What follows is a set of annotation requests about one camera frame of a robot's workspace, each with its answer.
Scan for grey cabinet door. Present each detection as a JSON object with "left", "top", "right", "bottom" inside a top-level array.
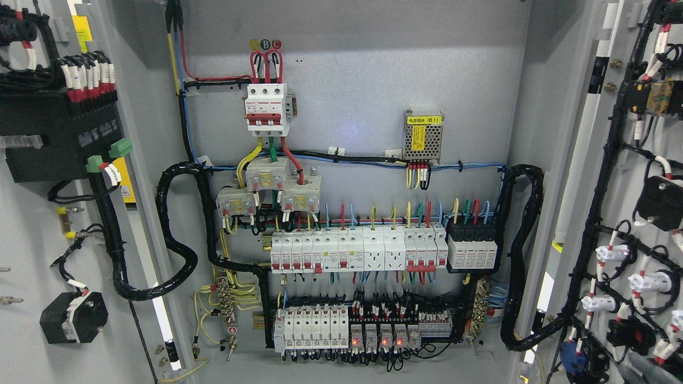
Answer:
[
  {"left": 2, "top": 1, "right": 194, "bottom": 383},
  {"left": 502, "top": 1, "right": 681, "bottom": 383}
]

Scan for grey current transformers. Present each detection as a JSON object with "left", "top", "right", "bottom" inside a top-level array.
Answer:
[{"left": 216, "top": 156, "right": 321, "bottom": 219}]

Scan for white breaker socket row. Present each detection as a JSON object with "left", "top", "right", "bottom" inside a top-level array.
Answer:
[{"left": 270, "top": 225, "right": 447, "bottom": 273}]

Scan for metal mesh power supply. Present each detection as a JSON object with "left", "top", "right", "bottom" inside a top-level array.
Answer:
[{"left": 402, "top": 109, "right": 444, "bottom": 162}]

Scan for white red main breaker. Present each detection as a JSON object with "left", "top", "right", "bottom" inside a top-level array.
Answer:
[{"left": 244, "top": 49, "right": 293, "bottom": 138}]

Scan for white lower breaker row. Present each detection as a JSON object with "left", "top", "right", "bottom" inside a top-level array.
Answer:
[{"left": 273, "top": 304, "right": 351, "bottom": 354}]

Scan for white black surge protector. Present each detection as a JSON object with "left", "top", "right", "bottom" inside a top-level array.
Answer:
[{"left": 447, "top": 219, "right": 501, "bottom": 275}]

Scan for relay terminal block row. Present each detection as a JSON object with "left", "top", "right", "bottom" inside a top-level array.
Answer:
[{"left": 348, "top": 294, "right": 453, "bottom": 359}]

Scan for black digital power meter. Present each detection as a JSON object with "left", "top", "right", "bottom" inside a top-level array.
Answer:
[{"left": 1, "top": 90, "right": 132, "bottom": 182}]

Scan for black white rotary switch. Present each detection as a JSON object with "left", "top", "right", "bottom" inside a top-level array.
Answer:
[{"left": 39, "top": 291, "right": 109, "bottom": 343}]

